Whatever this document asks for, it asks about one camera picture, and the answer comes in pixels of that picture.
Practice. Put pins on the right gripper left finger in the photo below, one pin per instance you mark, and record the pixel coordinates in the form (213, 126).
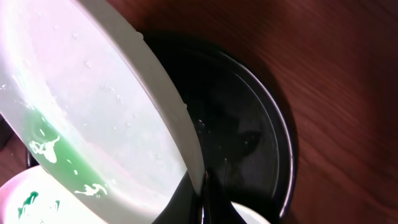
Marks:
(185, 206)

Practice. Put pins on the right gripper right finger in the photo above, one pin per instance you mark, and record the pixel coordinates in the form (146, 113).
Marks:
(217, 209)

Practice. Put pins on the mint green plate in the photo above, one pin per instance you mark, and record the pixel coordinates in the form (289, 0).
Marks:
(95, 107)
(249, 215)

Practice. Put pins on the round black tray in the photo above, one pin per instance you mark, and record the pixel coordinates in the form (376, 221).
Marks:
(242, 129)

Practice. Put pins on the white plate green stains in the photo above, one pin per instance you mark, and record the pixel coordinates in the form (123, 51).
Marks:
(35, 197)

